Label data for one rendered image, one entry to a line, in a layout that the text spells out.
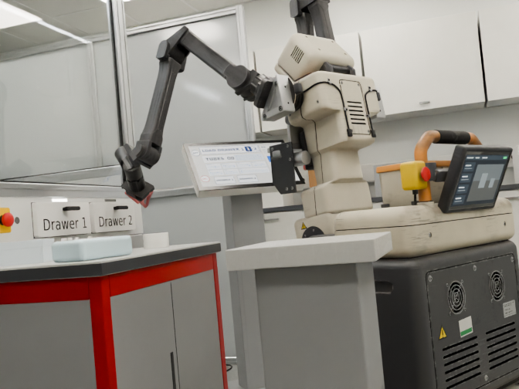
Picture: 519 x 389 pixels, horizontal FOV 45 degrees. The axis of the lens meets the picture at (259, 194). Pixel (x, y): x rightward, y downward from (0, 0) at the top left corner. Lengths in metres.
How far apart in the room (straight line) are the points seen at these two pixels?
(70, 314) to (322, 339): 0.50
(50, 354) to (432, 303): 0.87
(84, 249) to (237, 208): 1.65
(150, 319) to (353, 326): 0.48
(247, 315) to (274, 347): 1.71
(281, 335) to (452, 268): 0.59
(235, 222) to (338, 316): 1.75
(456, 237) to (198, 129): 2.30
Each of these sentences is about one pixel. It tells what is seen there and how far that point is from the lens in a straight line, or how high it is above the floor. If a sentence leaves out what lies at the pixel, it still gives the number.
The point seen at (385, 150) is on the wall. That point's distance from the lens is 5.40.
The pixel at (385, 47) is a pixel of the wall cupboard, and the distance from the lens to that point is 5.17.
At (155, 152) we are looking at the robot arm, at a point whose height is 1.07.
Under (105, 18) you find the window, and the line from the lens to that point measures 2.67.
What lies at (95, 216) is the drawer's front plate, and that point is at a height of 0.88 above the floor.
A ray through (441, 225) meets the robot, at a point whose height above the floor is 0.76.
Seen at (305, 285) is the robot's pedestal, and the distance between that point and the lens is 1.17.
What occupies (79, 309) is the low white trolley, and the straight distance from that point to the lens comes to 1.29.
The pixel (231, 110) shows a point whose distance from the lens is 3.64.
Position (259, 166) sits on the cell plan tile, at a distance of 2.91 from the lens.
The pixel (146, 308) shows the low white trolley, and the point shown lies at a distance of 1.41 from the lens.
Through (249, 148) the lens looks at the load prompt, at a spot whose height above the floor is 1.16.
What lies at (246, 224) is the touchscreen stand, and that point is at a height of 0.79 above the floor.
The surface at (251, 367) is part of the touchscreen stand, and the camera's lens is 2.96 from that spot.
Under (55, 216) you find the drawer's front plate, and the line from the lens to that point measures 2.12.
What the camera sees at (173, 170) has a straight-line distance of 3.75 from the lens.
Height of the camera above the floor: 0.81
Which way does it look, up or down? 2 degrees up
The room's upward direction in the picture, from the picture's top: 5 degrees counter-clockwise
